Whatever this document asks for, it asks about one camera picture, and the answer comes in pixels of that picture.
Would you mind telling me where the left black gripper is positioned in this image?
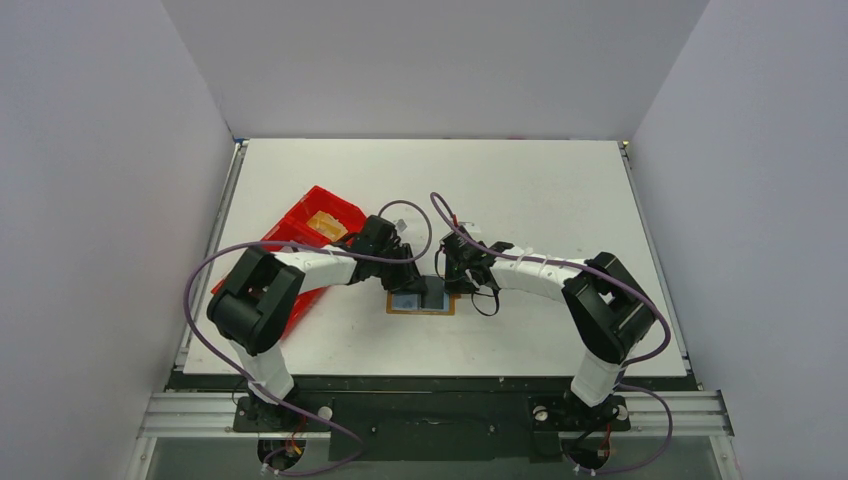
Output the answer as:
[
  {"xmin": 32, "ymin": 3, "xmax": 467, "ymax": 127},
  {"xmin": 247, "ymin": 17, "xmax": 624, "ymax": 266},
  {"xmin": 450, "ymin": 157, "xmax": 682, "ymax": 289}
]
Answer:
[{"xmin": 373, "ymin": 243, "xmax": 427, "ymax": 295}]

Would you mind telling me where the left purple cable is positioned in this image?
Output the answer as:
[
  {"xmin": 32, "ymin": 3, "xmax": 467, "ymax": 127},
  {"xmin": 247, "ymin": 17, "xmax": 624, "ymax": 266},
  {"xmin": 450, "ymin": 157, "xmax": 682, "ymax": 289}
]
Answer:
[{"xmin": 184, "ymin": 199, "xmax": 435, "ymax": 475}]

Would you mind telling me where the black card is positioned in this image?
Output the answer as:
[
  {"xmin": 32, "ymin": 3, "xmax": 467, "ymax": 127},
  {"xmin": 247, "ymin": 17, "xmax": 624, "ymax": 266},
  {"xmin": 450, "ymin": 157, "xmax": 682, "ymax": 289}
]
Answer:
[{"xmin": 420, "ymin": 275, "xmax": 451, "ymax": 313}]

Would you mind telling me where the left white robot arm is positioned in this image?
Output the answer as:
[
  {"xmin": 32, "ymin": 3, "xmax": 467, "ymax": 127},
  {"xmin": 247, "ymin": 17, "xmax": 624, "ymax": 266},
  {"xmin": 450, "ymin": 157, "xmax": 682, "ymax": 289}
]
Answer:
[{"xmin": 206, "ymin": 215, "xmax": 427, "ymax": 430}]

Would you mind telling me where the gold card in tray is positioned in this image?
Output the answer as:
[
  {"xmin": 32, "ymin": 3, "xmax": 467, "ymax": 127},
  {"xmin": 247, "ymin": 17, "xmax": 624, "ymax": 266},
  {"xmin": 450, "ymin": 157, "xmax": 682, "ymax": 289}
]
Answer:
[{"xmin": 306, "ymin": 211, "xmax": 349, "ymax": 243}]

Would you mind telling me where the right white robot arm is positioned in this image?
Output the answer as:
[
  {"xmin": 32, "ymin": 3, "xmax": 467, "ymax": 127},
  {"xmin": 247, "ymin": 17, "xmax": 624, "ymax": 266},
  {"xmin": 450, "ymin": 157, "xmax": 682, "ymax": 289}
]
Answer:
[{"xmin": 440, "ymin": 231, "xmax": 656, "ymax": 427}]

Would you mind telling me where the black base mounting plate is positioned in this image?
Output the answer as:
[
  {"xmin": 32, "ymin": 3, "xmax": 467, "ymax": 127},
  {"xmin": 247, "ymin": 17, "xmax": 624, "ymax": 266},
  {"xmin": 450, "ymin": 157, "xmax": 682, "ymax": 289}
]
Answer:
[{"xmin": 165, "ymin": 372, "xmax": 698, "ymax": 463}]

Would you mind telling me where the red plastic compartment tray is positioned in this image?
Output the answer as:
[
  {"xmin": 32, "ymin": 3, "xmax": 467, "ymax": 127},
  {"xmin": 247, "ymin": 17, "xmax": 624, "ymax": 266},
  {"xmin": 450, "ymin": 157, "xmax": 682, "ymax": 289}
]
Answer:
[{"xmin": 206, "ymin": 186, "xmax": 366, "ymax": 352}]

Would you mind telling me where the yellow leather card holder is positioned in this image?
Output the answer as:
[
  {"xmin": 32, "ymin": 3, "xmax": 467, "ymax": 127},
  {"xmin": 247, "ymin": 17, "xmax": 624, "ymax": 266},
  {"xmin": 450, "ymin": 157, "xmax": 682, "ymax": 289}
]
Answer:
[{"xmin": 386, "ymin": 275, "xmax": 460, "ymax": 316}]

